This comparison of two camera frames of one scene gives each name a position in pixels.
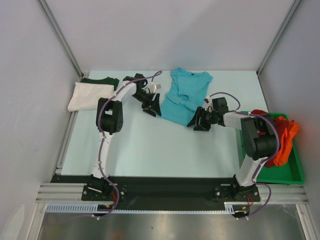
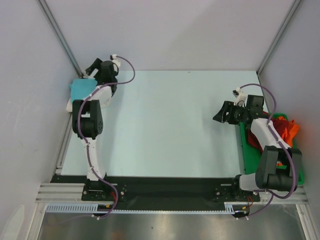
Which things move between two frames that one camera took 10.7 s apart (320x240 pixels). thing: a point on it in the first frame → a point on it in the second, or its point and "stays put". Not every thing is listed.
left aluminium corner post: (57, 29) stays put
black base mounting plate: (164, 190) stays put
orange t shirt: (286, 145) stays put
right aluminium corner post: (296, 2) stays put
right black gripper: (200, 118) → (228, 113)
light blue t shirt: (185, 95) → (81, 88)
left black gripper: (154, 104) → (96, 65)
